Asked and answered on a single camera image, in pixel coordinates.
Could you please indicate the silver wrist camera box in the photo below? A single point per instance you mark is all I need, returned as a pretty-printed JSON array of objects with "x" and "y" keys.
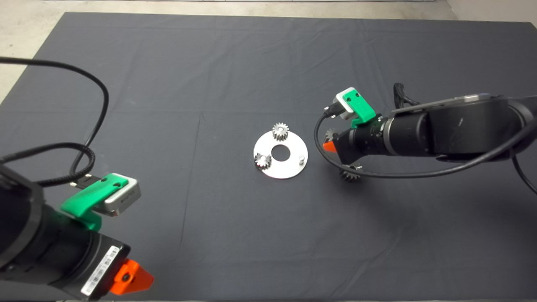
[
  {"x": 126, "y": 201},
  {"x": 339, "y": 100}
]

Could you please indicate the green left camera mount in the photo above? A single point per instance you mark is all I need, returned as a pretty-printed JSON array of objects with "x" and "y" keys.
[{"x": 88, "y": 199}]

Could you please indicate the small steel gear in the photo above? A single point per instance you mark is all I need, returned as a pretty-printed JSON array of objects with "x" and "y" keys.
[
  {"x": 262, "y": 162},
  {"x": 330, "y": 135},
  {"x": 280, "y": 133}
]

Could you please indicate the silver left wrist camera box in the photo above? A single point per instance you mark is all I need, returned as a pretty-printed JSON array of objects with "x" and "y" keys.
[{"x": 126, "y": 201}]

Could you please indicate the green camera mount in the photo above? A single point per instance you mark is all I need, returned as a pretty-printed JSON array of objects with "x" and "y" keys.
[
  {"x": 361, "y": 107},
  {"x": 88, "y": 199}
]

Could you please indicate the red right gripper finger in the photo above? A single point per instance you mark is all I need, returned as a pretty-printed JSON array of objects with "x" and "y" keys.
[{"x": 329, "y": 147}]

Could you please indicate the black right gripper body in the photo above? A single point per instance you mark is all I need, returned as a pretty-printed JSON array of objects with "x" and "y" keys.
[{"x": 365, "y": 140}]

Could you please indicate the green right camera mount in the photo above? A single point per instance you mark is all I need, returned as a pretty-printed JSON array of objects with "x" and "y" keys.
[{"x": 361, "y": 107}]

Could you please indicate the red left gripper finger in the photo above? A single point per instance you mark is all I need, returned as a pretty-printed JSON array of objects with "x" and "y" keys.
[{"x": 136, "y": 280}]

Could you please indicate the larger steel gear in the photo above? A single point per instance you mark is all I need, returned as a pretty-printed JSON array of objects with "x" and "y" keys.
[{"x": 348, "y": 175}]

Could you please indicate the dark grey table cloth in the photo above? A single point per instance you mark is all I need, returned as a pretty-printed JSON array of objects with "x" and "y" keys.
[{"x": 209, "y": 63}]

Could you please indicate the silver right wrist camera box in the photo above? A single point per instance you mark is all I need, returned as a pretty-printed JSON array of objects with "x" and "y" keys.
[{"x": 339, "y": 100}]

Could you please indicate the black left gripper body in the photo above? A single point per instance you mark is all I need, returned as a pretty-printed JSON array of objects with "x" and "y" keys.
[{"x": 67, "y": 260}]

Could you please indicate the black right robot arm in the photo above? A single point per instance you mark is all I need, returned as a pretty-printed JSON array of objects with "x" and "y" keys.
[{"x": 453, "y": 130}]

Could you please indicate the round metal plate with hole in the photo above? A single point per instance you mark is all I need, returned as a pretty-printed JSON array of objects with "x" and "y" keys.
[{"x": 289, "y": 167}]

